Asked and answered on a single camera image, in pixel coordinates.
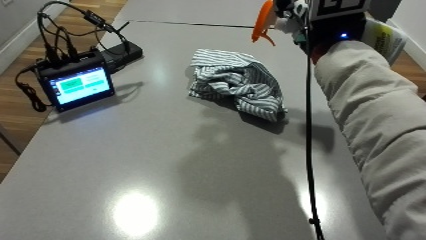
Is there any white spray bottle orange trigger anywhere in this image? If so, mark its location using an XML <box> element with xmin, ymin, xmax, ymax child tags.
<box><xmin>251</xmin><ymin>0</ymin><xmax>411</xmax><ymax>67</ymax></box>

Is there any white marker cube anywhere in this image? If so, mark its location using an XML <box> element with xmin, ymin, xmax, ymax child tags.
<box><xmin>308</xmin><ymin>0</ymin><xmax>373</xmax><ymax>22</ymax></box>

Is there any striped grey white cloth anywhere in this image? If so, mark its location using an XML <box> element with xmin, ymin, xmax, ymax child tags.
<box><xmin>188</xmin><ymin>48</ymin><xmax>290</xmax><ymax>123</ymax></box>

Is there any black rectangular box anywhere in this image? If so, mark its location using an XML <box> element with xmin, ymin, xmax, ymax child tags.
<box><xmin>100</xmin><ymin>41</ymin><xmax>146</xmax><ymax>74</ymax></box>

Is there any black touchscreen device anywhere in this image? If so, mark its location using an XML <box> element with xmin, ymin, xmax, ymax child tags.
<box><xmin>35</xmin><ymin>49</ymin><xmax>118</xmax><ymax>114</ymax></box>

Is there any long black glove cable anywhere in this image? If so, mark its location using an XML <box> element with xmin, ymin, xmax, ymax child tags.
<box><xmin>303</xmin><ymin>0</ymin><xmax>327</xmax><ymax>240</ymax></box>

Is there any black looped cable with adapter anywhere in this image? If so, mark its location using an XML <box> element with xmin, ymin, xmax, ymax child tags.
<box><xmin>37</xmin><ymin>0</ymin><xmax>134</xmax><ymax>58</ymax></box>

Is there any short black plugged cable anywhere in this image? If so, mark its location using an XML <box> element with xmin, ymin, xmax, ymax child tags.
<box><xmin>53</xmin><ymin>25</ymin><xmax>82</xmax><ymax>63</ymax></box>

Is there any black coiled cable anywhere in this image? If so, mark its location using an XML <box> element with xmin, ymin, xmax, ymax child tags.
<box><xmin>14</xmin><ymin>61</ymin><xmax>51</xmax><ymax>113</ymax></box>

